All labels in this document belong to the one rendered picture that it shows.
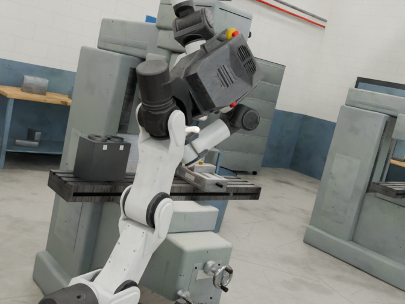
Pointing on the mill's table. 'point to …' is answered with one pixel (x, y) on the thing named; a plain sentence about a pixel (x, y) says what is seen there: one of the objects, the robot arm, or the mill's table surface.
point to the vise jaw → (203, 167)
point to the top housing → (235, 20)
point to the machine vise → (200, 179)
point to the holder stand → (101, 158)
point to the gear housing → (169, 41)
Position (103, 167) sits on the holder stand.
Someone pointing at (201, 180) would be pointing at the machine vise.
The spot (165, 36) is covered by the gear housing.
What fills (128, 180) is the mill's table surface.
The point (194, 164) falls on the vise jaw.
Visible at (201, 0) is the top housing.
